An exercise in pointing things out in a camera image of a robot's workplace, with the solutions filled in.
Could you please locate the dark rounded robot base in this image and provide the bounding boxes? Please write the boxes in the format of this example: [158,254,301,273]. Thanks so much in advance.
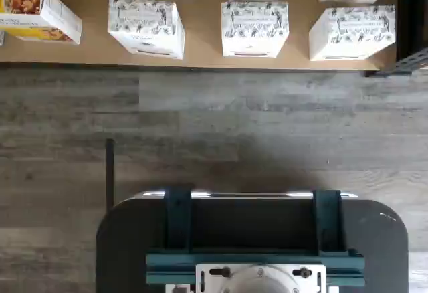
[96,191,409,293]

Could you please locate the white cartons on lower shelf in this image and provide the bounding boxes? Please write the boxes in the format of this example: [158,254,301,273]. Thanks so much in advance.
[0,0,399,72]

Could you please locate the yellow banana nut box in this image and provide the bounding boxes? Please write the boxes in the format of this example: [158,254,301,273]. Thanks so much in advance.
[0,0,82,45]

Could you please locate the black metal shelf rack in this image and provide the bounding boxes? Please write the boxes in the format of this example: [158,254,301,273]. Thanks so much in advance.
[364,0,428,78]

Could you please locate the black floor rod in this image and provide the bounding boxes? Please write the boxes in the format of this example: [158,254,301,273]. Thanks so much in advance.
[105,138,115,209]

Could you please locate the teal aluminium mounting frame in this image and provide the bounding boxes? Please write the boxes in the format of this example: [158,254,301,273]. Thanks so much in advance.
[146,189,365,287]

